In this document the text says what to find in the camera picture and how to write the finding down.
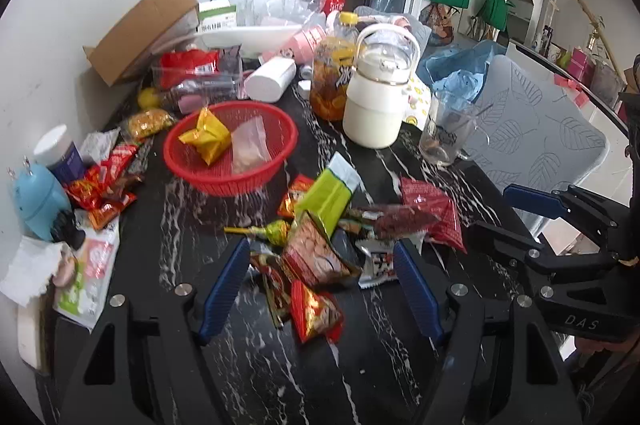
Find pink paper cup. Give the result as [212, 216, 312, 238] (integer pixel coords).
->
[257, 25, 328, 66]

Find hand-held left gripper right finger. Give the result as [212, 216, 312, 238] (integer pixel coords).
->
[392, 239, 586, 425]

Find thin metal stirrer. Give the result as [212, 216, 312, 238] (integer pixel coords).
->
[440, 102, 496, 140]

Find person's right hand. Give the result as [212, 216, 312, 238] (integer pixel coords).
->
[574, 336, 640, 371]

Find green and white snack bag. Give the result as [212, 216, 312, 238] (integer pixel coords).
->
[294, 152, 362, 241]

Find light blue round humidifier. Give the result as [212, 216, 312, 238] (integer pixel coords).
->
[7, 157, 73, 242]

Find clear plastic box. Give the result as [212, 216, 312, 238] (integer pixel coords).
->
[150, 50, 245, 114]

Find glass mug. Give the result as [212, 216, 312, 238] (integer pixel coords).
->
[419, 90, 493, 166]

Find orange drink bottle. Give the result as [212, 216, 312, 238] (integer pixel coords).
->
[310, 11, 362, 122]

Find clear zip bag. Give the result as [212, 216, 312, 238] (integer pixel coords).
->
[265, 0, 333, 26]

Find pink round item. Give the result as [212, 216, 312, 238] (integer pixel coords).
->
[54, 250, 76, 288]

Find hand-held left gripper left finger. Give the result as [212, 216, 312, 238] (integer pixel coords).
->
[59, 237, 251, 425]

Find clear pink packet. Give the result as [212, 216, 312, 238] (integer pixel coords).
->
[231, 116, 273, 176]

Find white tissue paper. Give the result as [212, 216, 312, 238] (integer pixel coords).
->
[0, 235, 66, 306]

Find dark red snack packet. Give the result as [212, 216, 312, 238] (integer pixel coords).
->
[400, 177, 468, 253]
[372, 203, 441, 240]

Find red gold snack packet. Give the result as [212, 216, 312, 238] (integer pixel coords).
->
[66, 165, 126, 210]

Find white kettle jug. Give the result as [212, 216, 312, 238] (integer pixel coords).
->
[342, 23, 422, 149]

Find yellow lemon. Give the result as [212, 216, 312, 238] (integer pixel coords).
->
[137, 87, 163, 110]

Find cartoon print bag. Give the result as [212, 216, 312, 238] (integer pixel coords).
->
[427, 2, 456, 46]

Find dark blue jar white lid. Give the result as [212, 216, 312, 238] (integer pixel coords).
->
[34, 124, 86, 186]

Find pink gift boxes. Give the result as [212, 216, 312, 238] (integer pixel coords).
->
[555, 47, 596, 106]

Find orange snack packet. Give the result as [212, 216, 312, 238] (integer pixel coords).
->
[277, 175, 316, 218]

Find yellow snack packet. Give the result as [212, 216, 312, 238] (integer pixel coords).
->
[178, 107, 232, 166]

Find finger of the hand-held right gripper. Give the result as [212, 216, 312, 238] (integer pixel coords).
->
[467, 220, 621, 291]
[502, 184, 640, 256]

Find yellow lollipop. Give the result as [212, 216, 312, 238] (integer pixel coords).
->
[224, 220, 291, 246]

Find dark brown snack wrapper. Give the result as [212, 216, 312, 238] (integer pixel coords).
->
[249, 251, 293, 330]

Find white green carton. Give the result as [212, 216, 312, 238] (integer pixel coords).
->
[197, 0, 238, 33]

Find black and white packet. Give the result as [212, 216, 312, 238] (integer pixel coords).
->
[356, 239, 401, 290]

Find blue plastic bag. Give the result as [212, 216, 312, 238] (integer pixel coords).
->
[417, 40, 508, 103]

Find white cylinder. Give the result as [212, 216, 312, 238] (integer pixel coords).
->
[244, 56, 297, 102]

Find multicoloured snack wrapper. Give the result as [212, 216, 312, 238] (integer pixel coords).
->
[340, 207, 381, 238]

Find white flat device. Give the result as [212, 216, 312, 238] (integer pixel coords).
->
[17, 300, 48, 371]

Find yellow smiley print bag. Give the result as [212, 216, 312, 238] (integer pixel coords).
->
[402, 72, 433, 128]

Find cardboard box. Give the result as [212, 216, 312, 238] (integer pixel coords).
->
[82, 0, 201, 86]

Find pink green printed packet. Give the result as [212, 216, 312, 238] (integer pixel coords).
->
[54, 217, 121, 331]

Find white grey snack packet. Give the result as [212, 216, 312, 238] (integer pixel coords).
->
[80, 128, 121, 166]

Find red plastic basket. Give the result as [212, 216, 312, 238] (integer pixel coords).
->
[163, 101, 300, 196]

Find orange spicy sachet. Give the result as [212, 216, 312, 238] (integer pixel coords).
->
[89, 192, 137, 231]

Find long red snack packet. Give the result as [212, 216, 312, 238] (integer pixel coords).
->
[100, 144, 141, 178]

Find red packet with label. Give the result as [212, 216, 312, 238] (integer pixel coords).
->
[159, 50, 221, 78]

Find grey leaf-print chair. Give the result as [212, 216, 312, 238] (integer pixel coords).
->
[462, 55, 611, 236]

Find brown red cookie packet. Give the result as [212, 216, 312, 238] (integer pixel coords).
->
[281, 212, 362, 291]

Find red gold small packet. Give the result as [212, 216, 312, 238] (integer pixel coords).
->
[290, 280, 345, 345]

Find white tray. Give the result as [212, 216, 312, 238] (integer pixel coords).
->
[192, 24, 303, 50]

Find yellow crispy snack bag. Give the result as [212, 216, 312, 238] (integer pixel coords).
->
[120, 107, 177, 143]

